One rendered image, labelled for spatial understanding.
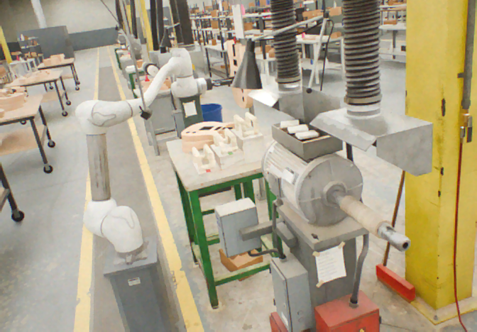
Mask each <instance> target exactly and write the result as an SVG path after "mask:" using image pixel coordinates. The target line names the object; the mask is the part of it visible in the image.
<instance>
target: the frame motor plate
mask: <svg viewBox="0 0 477 332"><path fill-rule="evenodd" d="M282 202H283V203H284V204H282V205H281V206H280V207H277V209H276V211H277V212H278V213H279V214H280V215H281V216H282V217H283V218H284V219H285V220H286V221H287V222H288V223H289V224H290V225H291V227H292V228H293V229H294V230H295V231H297V233H298V234H299V235H300V236H301V237H302V239H303V240H304V241H305V242H306V243H308V245H309V246H310V247H311V248H312V249H313V250H317V249H320V248H323V247H326V246H328V245H333V244H336V243H340V242H342V241H345V240H349V239H352V238H356V237H359V236H363V235H365V234H366V233H367V234H368V233H370V231H369V230H366V229H365V228H364V227H363V226H362V225H360V224H359V223H357V221H355V220H354V219H352V218H351V217H350V216H347V217H346V218H343V219H342V220H340V221H338V222H336V223H334V224H332V223H331V225H325V226H323V225H322V224H316V223H306V222H305V221H304V220H303V219H302V218H301V217H300V216H299V215H298V214H297V212H295V211H293V210H292V209H291V208H290V207H289V206H288V205H287V204H286V203H285V202H284V201H283V200H282Z"/></svg>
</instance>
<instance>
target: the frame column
mask: <svg viewBox="0 0 477 332"><path fill-rule="evenodd" d="M282 218H283V217H282ZM284 220H285V219H284ZM285 222H286V224H287V228H288V229H289V230H290V231H291V232H292V233H293V234H294V235H295V236H296V237H297V245H296V246H293V247H290V253H292V254H293V255H294V256H295V257H296V258H297V259H298V260H299V261H300V262H301V265H302V266H303V267H304V268H305V269H306V270H307V271H308V276H309V291H310V299H311V307H312V323H313V324H314V326H313V327H310V328H309V329H310V331H311V332H317V331H316V322H315V313H314V306H316V305H319V304H323V303H324V302H328V301H331V300H333V299H337V298H340V297H343V296H346V295H348V294H349V293H352V291H353V283H354V277H355V273H356V264H357V244H356V238H352V239H349V240H345V241H342V242H340V243H336V244H333V245H328V246H326V247H323V248H320V249H317V250H313V249H312V248H311V247H310V246H309V245H308V243H306V242H305V241H304V240H303V239H302V237H301V236H300V235H299V234H298V233H297V231H295V230H294V229H293V228H292V227H291V225H290V224H289V223H288V222H287V221H286V220H285Z"/></svg>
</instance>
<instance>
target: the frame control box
mask: <svg viewBox="0 0 477 332"><path fill-rule="evenodd" d="M214 209H215V214H216V222H217V226H218V231H219V238H220V243H221V248H222V249H223V251H224V254H225V256H226V257H227V258H230V257H233V256H235V255H240V254H243V253H244V252H248V255H249V256H250V257H252V258H255V257H258V256H262V255H265V254H269V253H272V252H273V253H277V254H278V255H279V253H278V249H277V248H271V249H267V250H263V251H260V252H258V253H254V254H252V253H251V250H254V249H257V248H261V247H262V243H261V237H260V236H259V237H256V238H252V239H249V240H246V241H244V242H243V239H242V238H241V237H240V233H239V230H241V229H244V228H246V227H249V226H253V225H256V224H259V221H258V210H257V206H255V205H254V203H253V202H252V201H251V200H250V198H245V199H239V200H237V201H235V202H232V203H229V204H224V205H221V206H216V207H215V208H214ZM279 256H280V255H279ZM279 256H278V258H279V260H280V257H279Z"/></svg>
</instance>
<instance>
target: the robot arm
mask: <svg viewBox="0 0 477 332"><path fill-rule="evenodd" d="M170 73H172V74H173V75H175V76H176V77H177V81H176V82H173V83H172V84H171V85H170V89H171V92H172V95H174V96H176V97H186V96H193V95H195V94H199V93H203V92H206V91H209V90H212V86H215V87H219V86H221V85H227V84H232V83H233V81H234V77H225V78H221V79H213V80H211V79H210V78H207V79H204V78H201V79H194V77H193V74H192V62H191V57H190V54H189V53H188V52H187V51H186V49H185V48H175V49H174V50H173V52H172V57H171V58H170V59H169V61H168V64H166V65H165V66H164V67H162V69H160V70H159V71H158V73H157V75H156V76H155V79H154V80H153V81H152V83H151V85H150V86H149V88H148V89H147V90H146V92H145V94H144V95H143V96H144V99H145V104H146V107H149V106H150V105H151V104H152V101H153V100H154V98H155V97H156V95H157V93H158V92H159V90H160V88H161V87H162V85H163V83H164V81H165V79H166V78H167V76H168V75H169V74H170ZM139 106H141V108H142V109H143V102H142V98H141V97H140V98H138V99H129V100H123V101H102V100H89V101H84V102H82V103H81V104H80V105H79V106H78V107H77V108H76V109H75V117H77V120H78V121H79V124H80V125H81V128H82V132H83V133H84V134H85V135H86V143H87V151H88V160H89V176H90V184H91V193H92V199H91V200H90V202H89V203H88V204H87V210H86V211H85V213H84V216H83V222H84V225H85V227H86V228H87V230H88V231H91V232H92V233H94V234H95V235H96V236H99V237H101V238H106V239H107V240H109V241H110V242H111V243H112V244H113V245H114V247H115V250H116V257H115V260H114V261H113V266H118V265H122V264H125V263H127V265H128V266H131V265H132V263H133V262H135V260H145V259H147V258H148V256H147V244H148V240H143V234H142V230H141V225H140V222H139V220H138V217H137V215H136V214H135V213H134V212H133V210H132V209H131V208H130V207H127V206H117V205H116V201H115V200H114V199H113V198H111V196H110V189H109V172H108V162H107V153H106V136H105V133H106V132H107V129H108V126H113V125H116V124H118V123H123V122H124V121H126V120H128V119H130V118H132V117H133V116H135V115H136V114H137V113H139V112H140V111H141V109H140V108H139Z"/></svg>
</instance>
